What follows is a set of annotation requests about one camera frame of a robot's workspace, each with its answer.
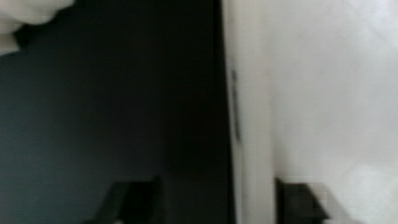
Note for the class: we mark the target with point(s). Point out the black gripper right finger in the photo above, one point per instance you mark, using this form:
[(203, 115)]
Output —
[(297, 205)]

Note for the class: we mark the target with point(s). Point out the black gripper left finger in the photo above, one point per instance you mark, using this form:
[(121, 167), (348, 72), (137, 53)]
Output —
[(132, 205)]

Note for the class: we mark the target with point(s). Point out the white square table top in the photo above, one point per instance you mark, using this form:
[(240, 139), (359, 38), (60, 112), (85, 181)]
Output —
[(311, 56)]

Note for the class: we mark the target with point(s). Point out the white table leg rear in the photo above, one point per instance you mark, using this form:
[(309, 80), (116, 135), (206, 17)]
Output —
[(25, 12)]

